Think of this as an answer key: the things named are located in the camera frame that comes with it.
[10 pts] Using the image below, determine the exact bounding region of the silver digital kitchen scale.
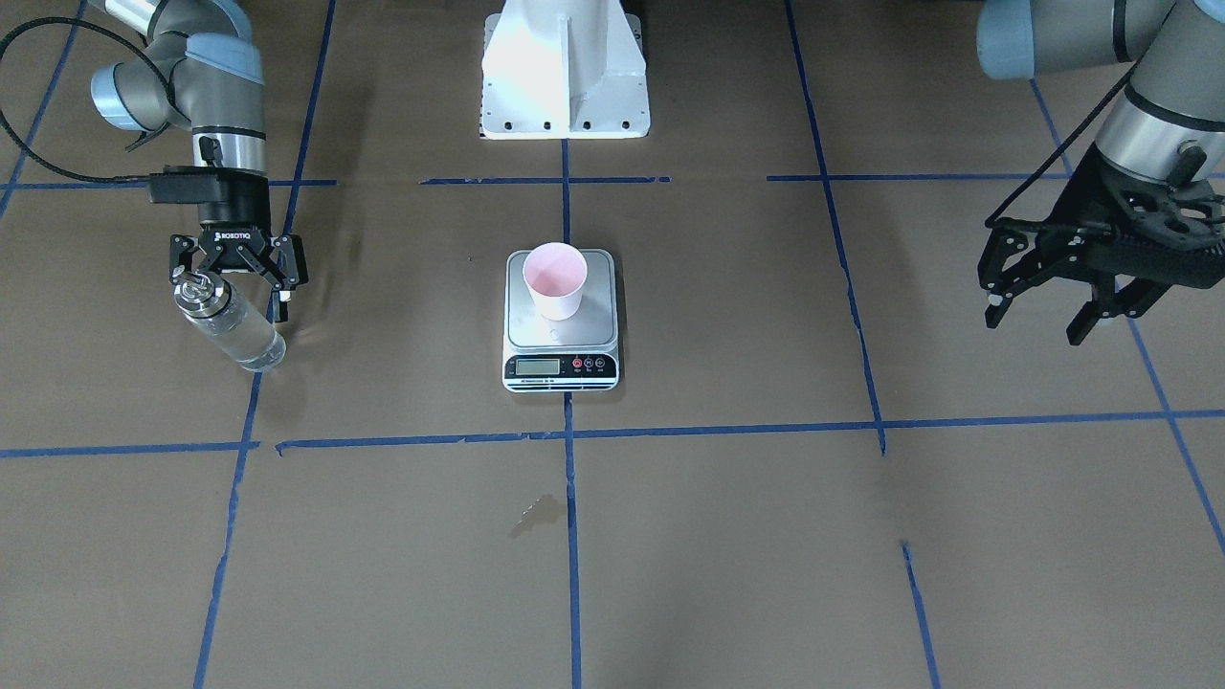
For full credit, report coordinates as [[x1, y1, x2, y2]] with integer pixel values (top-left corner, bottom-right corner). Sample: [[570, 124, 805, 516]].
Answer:
[[501, 249, 621, 394]]

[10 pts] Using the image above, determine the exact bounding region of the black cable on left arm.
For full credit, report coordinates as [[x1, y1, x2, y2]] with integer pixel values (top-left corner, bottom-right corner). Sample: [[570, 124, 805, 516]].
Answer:
[[986, 67, 1140, 230]]

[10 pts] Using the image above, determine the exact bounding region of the pink paper cup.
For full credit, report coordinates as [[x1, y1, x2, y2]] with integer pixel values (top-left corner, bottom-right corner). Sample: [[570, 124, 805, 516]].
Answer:
[[522, 242, 588, 322]]

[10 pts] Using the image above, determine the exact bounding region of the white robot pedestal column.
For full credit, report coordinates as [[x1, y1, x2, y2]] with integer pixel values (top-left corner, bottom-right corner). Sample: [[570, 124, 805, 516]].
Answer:
[[479, 1, 652, 141]]

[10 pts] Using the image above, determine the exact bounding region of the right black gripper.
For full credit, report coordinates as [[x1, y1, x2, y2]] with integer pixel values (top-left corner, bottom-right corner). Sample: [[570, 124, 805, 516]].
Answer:
[[147, 167, 309, 305]]

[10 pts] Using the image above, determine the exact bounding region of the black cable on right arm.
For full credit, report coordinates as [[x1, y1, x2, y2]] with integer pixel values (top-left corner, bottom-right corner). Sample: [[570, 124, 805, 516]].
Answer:
[[0, 17, 207, 185]]

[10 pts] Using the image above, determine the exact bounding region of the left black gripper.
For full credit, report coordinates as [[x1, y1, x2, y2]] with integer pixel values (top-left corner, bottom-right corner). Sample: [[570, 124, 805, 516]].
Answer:
[[978, 143, 1223, 346]]

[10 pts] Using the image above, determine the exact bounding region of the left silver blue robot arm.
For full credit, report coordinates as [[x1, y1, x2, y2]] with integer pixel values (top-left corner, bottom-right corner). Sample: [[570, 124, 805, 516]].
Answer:
[[976, 1, 1224, 345]]

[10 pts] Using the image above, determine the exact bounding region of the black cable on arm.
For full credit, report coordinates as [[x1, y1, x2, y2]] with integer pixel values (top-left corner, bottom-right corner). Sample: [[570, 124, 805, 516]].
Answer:
[[0, 17, 207, 185], [986, 67, 1140, 230]]

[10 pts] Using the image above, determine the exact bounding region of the clear sauce bottle metal cap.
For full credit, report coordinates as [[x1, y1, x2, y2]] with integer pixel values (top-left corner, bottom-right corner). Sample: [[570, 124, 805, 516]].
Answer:
[[172, 268, 287, 371]]

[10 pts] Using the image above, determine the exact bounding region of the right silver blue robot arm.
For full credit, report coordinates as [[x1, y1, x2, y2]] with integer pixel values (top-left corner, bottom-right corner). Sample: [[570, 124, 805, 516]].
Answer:
[[89, 1, 309, 309]]

